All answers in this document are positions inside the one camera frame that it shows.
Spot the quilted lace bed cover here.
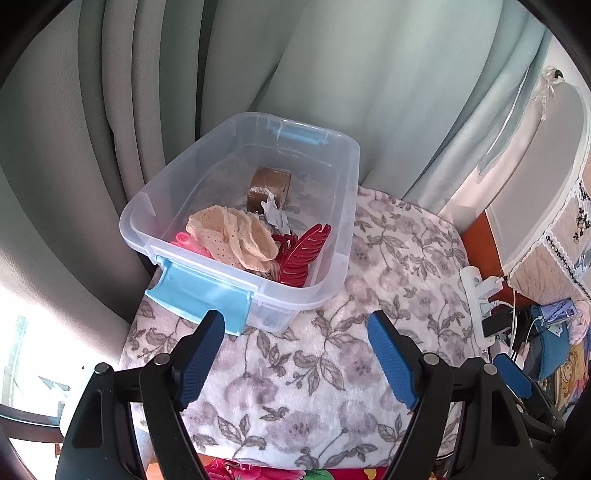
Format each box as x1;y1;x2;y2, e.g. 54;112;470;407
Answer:
484;68;591;305

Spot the white cable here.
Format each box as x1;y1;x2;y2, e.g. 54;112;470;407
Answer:
489;276;541;356

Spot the floral fleece blanket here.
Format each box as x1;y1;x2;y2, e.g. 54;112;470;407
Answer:
119;184;491;471

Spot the clear plastic storage bin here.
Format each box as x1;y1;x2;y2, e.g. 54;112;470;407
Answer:
119;113;360;335

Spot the dark red claw clip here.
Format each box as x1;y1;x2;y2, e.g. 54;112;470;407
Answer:
273;224;332;288

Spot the wooden bed frame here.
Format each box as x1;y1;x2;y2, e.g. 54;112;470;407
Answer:
461;212;534;308

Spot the white paper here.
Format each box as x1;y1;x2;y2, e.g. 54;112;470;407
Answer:
260;196;290;235

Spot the brown packing tape roll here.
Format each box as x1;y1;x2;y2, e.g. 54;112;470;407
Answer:
246;167;291;214

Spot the black power adapter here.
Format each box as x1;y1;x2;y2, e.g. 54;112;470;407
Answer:
482;307;517;338

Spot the green curtain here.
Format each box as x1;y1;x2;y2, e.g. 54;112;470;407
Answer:
1;1;551;322

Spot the pink hair roller clip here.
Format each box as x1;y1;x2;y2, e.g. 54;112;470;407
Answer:
171;232;212;259

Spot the cream lace scrunchie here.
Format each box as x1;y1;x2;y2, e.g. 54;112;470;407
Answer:
185;205;279;274

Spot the white power strip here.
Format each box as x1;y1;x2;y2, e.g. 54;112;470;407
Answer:
460;265;494;352

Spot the smartphone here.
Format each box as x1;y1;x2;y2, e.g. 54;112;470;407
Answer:
540;298;578;324

